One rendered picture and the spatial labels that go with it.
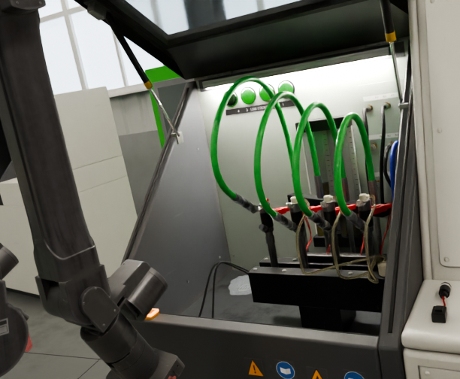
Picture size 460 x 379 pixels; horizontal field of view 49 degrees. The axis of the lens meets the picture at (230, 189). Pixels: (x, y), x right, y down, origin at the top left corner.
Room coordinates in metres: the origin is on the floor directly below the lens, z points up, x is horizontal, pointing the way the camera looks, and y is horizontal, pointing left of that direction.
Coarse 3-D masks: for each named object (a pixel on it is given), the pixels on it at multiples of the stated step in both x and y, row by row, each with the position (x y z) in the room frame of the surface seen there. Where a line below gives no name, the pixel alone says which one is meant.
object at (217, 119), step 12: (240, 84) 1.14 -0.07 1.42; (264, 84) 1.24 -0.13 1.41; (228, 96) 1.09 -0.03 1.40; (276, 108) 1.30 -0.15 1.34; (216, 120) 1.04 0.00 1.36; (216, 132) 1.03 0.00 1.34; (288, 132) 1.32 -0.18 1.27; (216, 144) 1.02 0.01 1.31; (288, 144) 1.32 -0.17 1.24; (216, 156) 1.01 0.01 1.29; (216, 168) 1.01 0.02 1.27; (216, 180) 1.02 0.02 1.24; (228, 192) 1.03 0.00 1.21
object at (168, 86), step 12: (156, 72) 4.21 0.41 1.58; (168, 72) 4.15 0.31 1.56; (156, 84) 4.21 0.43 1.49; (168, 84) 4.15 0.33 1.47; (180, 84) 4.09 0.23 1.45; (168, 96) 4.16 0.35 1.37; (180, 96) 4.10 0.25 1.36; (156, 108) 4.25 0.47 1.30; (168, 108) 4.17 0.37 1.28; (156, 120) 4.26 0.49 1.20
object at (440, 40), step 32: (416, 0) 1.05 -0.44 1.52; (448, 0) 1.01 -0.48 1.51; (416, 32) 1.04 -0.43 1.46; (448, 32) 1.00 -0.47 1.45; (416, 64) 1.02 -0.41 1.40; (448, 64) 0.99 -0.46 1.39; (416, 96) 1.01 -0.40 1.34; (448, 96) 0.98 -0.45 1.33; (416, 128) 1.00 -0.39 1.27; (448, 128) 0.97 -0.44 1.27; (416, 160) 1.00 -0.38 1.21; (448, 160) 0.96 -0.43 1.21; (448, 192) 0.95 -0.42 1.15; (448, 224) 0.94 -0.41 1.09; (448, 256) 0.92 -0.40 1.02; (416, 352) 0.75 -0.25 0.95
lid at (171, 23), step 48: (96, 0) 1.27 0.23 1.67; (144, 0) 1.28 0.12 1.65; (192, 0) 1.26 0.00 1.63; (240, 0) 1.23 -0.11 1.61; (288, 0) 1.21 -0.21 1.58; (336, 0) 1.18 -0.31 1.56; (144, 48) 1.48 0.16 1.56; (192, 48) 1.43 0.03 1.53; (240, 48) 1.40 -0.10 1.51; (288, 48) 1.37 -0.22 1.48; (336, 48) 1.35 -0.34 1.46
